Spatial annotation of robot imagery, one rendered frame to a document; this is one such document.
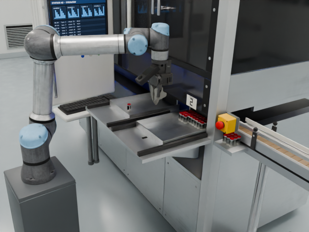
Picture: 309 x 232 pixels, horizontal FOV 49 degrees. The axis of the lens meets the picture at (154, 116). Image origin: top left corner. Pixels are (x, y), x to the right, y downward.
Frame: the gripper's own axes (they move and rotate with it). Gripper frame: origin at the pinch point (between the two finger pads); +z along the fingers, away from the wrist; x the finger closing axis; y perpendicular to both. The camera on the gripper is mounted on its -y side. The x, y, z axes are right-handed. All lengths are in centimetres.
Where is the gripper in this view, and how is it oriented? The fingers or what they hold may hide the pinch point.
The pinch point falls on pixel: (154, 102)
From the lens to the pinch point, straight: 156.2
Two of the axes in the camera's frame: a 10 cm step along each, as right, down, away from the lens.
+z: -0.3, 9.1, 4.1
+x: -5.2, -3.6, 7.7
